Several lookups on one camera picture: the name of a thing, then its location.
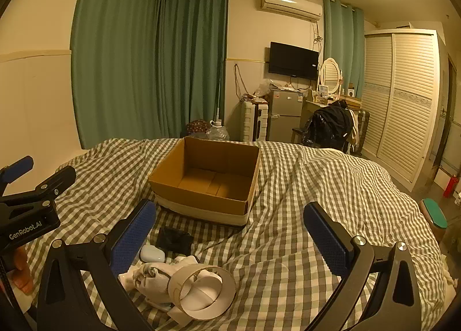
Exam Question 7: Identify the green topped stool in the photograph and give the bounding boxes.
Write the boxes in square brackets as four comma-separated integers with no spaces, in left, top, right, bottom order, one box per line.
[420,198,448,242]

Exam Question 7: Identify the black jacket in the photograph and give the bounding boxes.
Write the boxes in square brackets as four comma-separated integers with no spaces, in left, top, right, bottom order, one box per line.
[303,101,356,153]

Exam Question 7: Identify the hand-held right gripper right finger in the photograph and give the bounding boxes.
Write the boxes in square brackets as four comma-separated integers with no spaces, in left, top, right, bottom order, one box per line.
[303,202,423,331]

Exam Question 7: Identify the clear water jug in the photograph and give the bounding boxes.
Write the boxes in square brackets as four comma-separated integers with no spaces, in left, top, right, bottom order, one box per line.
[206,119,230,141]

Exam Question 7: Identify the long green curtain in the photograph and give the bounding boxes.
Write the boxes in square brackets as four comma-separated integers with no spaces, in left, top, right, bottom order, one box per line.
[71,0,161,150]
[156,0,230,139]

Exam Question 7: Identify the short green curtain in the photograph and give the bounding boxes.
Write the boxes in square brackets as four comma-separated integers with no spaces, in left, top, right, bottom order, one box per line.
[322,0,365,96]

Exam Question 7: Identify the cardboard box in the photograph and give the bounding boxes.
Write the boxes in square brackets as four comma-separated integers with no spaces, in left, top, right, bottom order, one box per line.
[148,137,261,227]

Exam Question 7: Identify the white air conditioner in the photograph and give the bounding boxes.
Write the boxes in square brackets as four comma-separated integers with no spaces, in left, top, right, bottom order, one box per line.
[256,0,323,22]

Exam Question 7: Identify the brown door frame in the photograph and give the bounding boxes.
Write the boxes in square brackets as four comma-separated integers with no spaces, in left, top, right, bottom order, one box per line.
[446,53,461,173]

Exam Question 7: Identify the oval white mirror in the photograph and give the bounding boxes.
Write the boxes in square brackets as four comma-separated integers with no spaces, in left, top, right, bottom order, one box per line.
[319,58,343,96]

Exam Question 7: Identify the wooden chair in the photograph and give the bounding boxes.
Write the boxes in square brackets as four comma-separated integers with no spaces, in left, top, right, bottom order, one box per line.
[292,126,315,145]

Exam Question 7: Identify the white louvred wardrobe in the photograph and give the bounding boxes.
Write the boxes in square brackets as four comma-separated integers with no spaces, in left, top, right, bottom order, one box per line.
[360,29,448,192]

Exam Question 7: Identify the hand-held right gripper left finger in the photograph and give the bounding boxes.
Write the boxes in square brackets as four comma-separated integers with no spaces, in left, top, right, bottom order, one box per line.
[36,198,157,331]

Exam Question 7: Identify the patterned round bag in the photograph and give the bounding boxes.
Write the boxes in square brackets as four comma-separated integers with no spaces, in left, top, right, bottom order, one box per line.
[186,120,209,138]

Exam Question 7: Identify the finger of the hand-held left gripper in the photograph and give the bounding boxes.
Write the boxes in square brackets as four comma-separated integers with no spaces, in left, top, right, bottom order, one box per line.
[0,166,77,210]
[0,156,35,195]

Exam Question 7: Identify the white sock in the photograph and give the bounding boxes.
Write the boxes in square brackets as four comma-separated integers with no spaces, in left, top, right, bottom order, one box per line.
[118,261,182,304]

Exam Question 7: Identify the black cloth pouch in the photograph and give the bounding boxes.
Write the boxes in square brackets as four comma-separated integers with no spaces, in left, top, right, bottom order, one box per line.
[156,226,194,256]

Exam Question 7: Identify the grey checked blanket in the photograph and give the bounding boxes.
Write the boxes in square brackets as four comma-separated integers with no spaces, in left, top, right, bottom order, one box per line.
[0,137,450,331]

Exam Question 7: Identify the pale earbuds case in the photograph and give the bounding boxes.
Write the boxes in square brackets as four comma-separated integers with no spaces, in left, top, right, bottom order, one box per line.
[140,245,166,263]

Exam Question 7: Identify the wooden dressing table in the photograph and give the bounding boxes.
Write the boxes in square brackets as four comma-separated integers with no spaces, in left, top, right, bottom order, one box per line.
[302,93,362,130]

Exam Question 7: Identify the hanging wall cables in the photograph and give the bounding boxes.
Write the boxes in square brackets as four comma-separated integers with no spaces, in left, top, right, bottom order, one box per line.
[233,63,250,100]

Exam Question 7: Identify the black wall television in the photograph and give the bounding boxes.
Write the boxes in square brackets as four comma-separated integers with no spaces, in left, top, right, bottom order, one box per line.
[269,42,320,80]

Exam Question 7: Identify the small grey fridge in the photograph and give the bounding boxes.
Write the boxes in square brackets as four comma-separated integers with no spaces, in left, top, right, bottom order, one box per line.
[268,89,307,142]

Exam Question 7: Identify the wide white paper ring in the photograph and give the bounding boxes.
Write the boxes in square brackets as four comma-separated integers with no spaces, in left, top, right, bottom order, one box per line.
[168,264,237,321]

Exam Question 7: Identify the red fire extinguisher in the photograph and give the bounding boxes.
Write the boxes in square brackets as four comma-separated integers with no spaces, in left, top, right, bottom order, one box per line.
[443,175,460,198]

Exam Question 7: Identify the clear plastic bag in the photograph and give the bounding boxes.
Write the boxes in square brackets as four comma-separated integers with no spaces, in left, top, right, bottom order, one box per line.
[253,78,275,98]

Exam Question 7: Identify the white ribbed suitcase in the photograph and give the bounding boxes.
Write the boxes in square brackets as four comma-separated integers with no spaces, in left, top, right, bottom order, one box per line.
[241,101,269,143]

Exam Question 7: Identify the person's left hand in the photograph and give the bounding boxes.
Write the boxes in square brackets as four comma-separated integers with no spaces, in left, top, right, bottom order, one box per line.
[9,245,39,295]

